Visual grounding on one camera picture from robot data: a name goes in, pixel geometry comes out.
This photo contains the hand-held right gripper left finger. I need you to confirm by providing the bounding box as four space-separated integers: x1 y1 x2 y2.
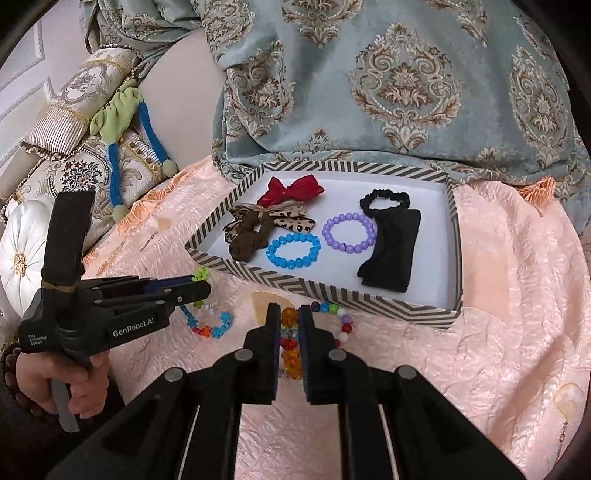
44 302 282 480

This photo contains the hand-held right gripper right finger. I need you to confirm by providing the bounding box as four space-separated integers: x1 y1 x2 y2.
298 305 527 480

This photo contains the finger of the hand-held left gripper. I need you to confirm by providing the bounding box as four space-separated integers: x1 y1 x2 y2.
95 275 197 301
152 281 212 320

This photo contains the amber crystal bead bracelet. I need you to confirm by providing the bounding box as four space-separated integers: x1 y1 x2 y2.
278 307 303 380

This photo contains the colourful flower bead bracelet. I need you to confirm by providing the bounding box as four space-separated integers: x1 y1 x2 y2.
179 265 234 340

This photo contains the brown scrunchie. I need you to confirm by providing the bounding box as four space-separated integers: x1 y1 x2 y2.
228 213 274 261

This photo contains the blue bead bracelet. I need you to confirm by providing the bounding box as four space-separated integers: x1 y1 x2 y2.
266 232 321 270

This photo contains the purple bead bracelet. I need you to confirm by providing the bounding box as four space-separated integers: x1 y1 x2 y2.
322 211 376 253

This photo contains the leopard print bow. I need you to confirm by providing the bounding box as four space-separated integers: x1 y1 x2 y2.
223 202 318 245

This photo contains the black cloth headband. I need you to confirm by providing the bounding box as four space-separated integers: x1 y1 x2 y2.
356 207 422 293

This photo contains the red satin bow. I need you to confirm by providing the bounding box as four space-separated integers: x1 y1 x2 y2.
256 174 325 208

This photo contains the striped shallow box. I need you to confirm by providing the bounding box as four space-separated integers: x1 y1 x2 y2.
185 161 464 329

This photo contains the thin black scrunchie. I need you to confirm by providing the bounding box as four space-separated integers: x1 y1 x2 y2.
359 188 413 217

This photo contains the person's left forearm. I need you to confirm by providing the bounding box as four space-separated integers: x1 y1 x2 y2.
0 388 125 480

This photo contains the person's left hand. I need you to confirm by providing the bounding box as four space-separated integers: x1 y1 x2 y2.
14 348 112 421

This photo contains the white pleated round pillow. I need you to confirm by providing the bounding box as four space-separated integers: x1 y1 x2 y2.
0 200 58 315

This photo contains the cream damask cushion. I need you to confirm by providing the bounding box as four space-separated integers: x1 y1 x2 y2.
0 129 178 241

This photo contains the beige sofa backrest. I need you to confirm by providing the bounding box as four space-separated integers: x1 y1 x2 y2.
141 28 227 178

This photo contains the green and blue plush toy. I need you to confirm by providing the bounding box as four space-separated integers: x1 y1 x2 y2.
90 85 178 222

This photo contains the cream bolster cushion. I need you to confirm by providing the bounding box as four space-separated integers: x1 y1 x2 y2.
21 46 141 160

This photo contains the pink quilted bedspread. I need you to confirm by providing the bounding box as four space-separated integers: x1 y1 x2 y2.
83 154 591 480

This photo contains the blue-grey damask curtain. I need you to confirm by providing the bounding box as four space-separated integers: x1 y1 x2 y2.
90 0 591 204

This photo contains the multicoloured round bead bracelet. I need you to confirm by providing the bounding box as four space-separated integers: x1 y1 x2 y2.
310 301 357 348

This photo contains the brown bead wrist bracelet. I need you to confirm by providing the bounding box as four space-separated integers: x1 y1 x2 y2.
0 345 42 418

